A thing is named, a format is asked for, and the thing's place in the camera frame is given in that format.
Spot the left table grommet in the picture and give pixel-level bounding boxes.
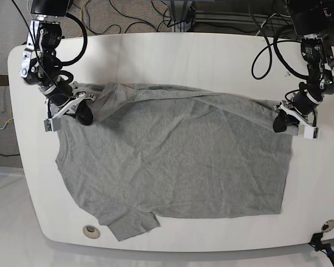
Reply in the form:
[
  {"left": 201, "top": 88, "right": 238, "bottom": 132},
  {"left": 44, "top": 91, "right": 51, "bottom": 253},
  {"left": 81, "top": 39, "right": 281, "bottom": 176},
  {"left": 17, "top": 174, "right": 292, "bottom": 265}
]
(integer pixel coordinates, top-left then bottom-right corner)
[{"left": 82, "top": 225, "right": 101, "bottom": 239}]

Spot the right table grommet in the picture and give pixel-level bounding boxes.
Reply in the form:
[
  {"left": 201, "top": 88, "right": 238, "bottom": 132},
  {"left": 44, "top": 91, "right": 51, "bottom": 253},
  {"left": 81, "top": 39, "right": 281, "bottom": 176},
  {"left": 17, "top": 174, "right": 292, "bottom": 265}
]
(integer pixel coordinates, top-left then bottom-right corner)
[{"left": 321, "top": 219, "right": 334, "bottom": 233}]

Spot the black clamp with cable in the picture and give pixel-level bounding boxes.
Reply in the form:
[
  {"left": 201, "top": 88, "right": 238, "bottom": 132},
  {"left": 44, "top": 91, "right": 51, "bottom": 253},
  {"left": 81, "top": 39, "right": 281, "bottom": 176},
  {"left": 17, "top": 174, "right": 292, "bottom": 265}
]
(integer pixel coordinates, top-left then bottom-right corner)
[{"left": 308, "top": 233, "right": 334, "bottom": 267}]

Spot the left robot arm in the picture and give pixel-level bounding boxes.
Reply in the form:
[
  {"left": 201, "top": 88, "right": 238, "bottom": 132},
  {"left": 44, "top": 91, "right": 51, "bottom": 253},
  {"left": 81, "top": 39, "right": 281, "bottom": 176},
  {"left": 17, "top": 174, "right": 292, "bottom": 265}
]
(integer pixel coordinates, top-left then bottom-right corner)
[{"left": 273, "top": 1, "right": 334, "bottom": 139}]

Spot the aluminium stand base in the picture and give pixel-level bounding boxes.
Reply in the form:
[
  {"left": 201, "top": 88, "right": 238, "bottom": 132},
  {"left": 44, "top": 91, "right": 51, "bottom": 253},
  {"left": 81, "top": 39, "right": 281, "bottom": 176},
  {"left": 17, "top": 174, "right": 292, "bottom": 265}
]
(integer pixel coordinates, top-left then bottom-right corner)
[{"left": 165, "top": 1, "right": 195, "bottom": 32}]

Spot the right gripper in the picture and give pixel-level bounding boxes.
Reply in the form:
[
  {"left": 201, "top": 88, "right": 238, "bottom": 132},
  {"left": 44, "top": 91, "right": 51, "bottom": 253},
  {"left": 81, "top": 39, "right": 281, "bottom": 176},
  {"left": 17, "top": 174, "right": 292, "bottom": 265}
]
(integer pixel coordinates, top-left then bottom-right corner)
[{"left": 46, "top": 82, "right": 96, "bottom": 125}]

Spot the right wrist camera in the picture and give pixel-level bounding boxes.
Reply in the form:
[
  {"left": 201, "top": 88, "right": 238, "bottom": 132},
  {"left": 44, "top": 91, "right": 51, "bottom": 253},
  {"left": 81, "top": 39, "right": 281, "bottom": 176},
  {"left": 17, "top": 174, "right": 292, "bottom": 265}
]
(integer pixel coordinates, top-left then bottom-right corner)
[{"left": 44, "top": 118, "right": 61, "bottom": 132}]

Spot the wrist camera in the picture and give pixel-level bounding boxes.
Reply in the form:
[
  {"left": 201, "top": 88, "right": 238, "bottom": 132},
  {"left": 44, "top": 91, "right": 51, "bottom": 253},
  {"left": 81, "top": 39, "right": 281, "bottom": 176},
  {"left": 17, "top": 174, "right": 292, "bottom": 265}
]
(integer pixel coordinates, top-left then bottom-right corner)
[
  {"left": 303, "top": 126, "right": 319, "bottom": 140},
  {"left": 44, "top": 118, "right": 61, "bottom": 132}
]

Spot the grey t-shirt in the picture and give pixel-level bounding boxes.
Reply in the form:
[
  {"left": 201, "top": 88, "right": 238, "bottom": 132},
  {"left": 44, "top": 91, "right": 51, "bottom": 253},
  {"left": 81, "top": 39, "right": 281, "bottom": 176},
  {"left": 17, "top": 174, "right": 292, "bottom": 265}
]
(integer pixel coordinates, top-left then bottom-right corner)
[{"left": 56, "top": 83, "right": 293, "bottom": 241}]

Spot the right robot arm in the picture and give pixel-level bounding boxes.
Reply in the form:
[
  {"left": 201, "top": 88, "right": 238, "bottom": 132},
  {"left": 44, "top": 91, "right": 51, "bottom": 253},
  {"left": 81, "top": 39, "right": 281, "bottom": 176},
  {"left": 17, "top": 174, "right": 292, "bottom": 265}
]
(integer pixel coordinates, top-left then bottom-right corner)
[{"left": 20, "top": 1, "right": 95, "bottom": 131}]

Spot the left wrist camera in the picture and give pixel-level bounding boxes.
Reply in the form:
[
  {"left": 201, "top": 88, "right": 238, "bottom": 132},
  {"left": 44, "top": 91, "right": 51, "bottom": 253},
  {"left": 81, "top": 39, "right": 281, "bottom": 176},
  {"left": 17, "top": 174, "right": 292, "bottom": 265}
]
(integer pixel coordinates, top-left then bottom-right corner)
[{"left": 303, "top": 126, "right": 319, "bottom": 140}]

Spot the table grommet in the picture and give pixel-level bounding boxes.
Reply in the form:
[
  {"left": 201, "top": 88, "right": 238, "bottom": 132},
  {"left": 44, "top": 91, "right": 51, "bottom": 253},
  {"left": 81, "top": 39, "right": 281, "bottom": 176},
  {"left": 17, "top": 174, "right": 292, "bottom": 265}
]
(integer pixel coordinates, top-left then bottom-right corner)
[
  {"left": 321, "top": 219, "right": 334, "bottom": 233},
  {"left": 82, "top": 225, "right": 101, "bottom": 239}
]

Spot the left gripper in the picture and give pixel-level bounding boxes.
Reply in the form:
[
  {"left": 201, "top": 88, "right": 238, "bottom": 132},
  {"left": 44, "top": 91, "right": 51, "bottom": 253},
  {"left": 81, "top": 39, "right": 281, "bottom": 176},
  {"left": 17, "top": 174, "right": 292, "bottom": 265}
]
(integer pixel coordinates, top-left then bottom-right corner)
[{"left": 273, "top": 101, "right": 317, "bottom": 136}]

